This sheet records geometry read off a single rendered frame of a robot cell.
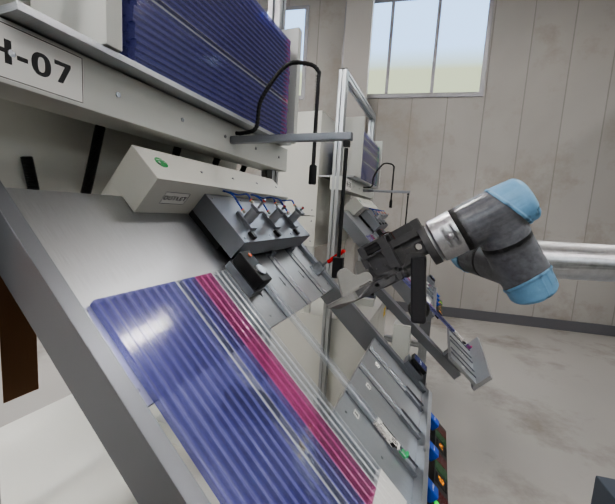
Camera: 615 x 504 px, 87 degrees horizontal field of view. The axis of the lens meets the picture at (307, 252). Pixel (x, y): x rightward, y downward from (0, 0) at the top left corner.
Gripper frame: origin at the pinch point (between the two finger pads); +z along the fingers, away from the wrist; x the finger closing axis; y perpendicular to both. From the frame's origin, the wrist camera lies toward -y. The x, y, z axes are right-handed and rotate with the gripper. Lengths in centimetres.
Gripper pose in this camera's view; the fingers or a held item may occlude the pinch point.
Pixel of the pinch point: (340, 301)
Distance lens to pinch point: 63.6
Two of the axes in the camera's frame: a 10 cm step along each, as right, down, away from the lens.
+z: -8.0, 4.6, 3.7
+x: -3.8, 0.9, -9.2
